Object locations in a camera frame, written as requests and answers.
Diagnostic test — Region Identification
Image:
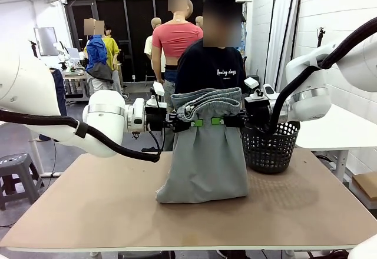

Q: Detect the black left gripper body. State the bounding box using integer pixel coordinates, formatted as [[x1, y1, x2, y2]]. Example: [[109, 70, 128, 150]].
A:
[[144, 107, 178, 131]]

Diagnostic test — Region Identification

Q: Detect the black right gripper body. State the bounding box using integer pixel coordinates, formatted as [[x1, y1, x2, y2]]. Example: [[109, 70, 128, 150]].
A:
[[244, 98, 271, 126]]

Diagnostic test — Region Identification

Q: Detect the grey shorts garment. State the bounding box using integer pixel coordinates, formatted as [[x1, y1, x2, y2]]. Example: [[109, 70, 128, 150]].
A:
[[155, 87, 249, 205]]

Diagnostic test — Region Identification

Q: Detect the black perforated laundry basket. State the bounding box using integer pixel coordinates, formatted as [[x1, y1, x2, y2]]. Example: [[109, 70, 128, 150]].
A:
[[242, 120, 302, 175]]

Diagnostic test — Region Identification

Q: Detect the person's black printed t-shirt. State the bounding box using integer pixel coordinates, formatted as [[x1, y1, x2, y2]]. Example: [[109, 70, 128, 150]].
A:
[[174, 39, 247, 95]]

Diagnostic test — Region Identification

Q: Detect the mannequin in cream shirt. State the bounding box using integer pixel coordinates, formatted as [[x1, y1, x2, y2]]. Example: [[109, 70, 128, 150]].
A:
[[144, 17, 166, 75]]

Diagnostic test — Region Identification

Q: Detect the mannequin in floral shirt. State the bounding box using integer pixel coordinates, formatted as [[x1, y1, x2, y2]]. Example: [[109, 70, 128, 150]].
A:
[[239, 20, 247, 51]]

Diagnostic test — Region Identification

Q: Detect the figure in yellow shirt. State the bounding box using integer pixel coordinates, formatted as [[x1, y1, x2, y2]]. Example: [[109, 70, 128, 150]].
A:
[[101, 25, 121, 72]]

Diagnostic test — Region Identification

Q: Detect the mannequin in pink top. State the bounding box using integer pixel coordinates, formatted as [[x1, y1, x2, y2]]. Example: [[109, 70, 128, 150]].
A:
[[151, 0, 205, 112]]

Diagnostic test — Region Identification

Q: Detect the white side table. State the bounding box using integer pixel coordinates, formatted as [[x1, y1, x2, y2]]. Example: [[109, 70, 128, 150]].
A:
[[295, 110, 377, 183]]

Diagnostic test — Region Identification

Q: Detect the black framed glass partition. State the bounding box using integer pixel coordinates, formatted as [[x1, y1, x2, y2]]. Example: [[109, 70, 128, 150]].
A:
[[60, 0, 247, 84]]

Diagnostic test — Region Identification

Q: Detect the cluttered metal work table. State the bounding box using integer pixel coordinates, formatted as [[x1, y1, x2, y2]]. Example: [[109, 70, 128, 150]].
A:
[[62, 71, 91, 98]]

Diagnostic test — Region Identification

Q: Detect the black straight pole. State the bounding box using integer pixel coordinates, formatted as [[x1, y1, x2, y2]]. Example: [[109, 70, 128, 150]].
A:
[[278, 0, 304, 65]]

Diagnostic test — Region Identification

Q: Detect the brown cardboard box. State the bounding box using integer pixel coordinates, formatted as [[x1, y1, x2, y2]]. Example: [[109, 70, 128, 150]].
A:
[[351, 171, 377, 202]]

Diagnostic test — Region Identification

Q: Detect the black control box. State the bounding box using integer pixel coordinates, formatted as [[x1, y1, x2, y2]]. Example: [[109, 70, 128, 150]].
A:
[[117, 250, 177, 259]]

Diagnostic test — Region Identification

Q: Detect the grey plastic stool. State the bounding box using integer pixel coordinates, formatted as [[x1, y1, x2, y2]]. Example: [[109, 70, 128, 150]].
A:
[[0, 152, 45, 211]]

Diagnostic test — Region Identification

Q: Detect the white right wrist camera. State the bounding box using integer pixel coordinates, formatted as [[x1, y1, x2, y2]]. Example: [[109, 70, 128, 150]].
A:
[[243, 77, 264, 101]]

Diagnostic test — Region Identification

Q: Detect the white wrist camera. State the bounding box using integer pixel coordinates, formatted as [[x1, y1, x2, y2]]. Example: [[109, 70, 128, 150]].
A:
[[243, 77, 264, 101], [146, 81, 165, 108]]

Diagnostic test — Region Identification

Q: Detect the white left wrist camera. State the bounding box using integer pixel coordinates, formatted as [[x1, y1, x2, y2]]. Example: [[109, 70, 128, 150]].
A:
[[146, 81, 165, 108]]

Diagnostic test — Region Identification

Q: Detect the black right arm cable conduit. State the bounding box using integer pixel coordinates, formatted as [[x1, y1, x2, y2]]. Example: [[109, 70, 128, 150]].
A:
[[269, 17, 377, 132]]

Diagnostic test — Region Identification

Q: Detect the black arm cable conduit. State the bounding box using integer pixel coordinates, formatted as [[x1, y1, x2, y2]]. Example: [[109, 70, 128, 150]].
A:
[[269, 17, 377, 132], [0, 109, 161, 164]]

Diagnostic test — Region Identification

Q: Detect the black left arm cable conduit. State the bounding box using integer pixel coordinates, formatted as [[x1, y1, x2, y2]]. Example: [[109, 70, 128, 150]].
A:
[[0, 109, 161, 164]]

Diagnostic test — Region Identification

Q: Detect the black bent wall pipe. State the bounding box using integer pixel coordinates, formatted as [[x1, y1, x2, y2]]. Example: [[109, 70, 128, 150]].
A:
[[264, 0, 291, 80]]

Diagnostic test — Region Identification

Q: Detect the small camera on tripod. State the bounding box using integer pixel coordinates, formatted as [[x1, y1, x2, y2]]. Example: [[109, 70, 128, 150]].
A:
[[316, 26, 326, 48]]

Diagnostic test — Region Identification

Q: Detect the grey wall monitor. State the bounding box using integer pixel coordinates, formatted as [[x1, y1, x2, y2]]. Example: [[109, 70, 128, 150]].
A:
[[33, 26, 59, 57]]

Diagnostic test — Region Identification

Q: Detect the black cable bundle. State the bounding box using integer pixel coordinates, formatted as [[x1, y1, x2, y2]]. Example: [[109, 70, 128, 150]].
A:
[[322, 248, 355, 259]]

